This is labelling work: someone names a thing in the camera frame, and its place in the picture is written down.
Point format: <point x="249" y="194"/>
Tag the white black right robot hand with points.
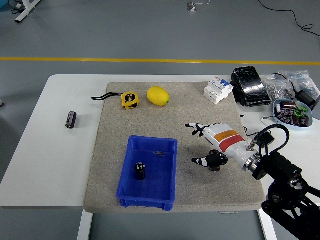
<point x="227" y="140"/>

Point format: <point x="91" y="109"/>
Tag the long dark brown battery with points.
<point x="71" y="120"/>
<point x="215" y="169"/>

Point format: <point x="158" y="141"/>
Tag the short dark battery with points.
<point x="140" y="172"/>

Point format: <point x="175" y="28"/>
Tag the fat dark brown battery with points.
<point x="288" y="105"/>

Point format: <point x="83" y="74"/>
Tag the blue plastic box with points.
<point x="160" y="180"/>

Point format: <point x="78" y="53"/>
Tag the grey-brown felt mat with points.
<point x="190" y="112"/>

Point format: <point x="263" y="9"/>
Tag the white circuit breaker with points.
<point x="216" y="91"/>

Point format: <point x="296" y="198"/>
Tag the black wrapped device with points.
<point x="251" y="87"/>

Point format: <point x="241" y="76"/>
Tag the white connector piece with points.
<point x="278" y="108"/>

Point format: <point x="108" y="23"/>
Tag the light blue bowl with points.
<point x="292" y="127"/>

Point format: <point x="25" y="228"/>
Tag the clear bag of metal nuts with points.
<point x="273" y="88"/>

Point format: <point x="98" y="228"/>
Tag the small metal clip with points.
<point x="159" y="153"/>

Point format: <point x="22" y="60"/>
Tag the green small parts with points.
<point x="300" y="111"/>

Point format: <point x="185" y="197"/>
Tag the yellow lemon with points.
<point x="158" y="96"/>

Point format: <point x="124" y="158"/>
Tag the large black power adapter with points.
<point x="306" y="96"/>

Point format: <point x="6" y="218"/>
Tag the white table leg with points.
<point x="265" y="225"/>
<point x="84" y="225"/>

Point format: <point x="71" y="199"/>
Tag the clear bag of blue parts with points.
<point x="306" y="80"/>

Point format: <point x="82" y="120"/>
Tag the white stand foot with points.
<point x="26" y="11"/>

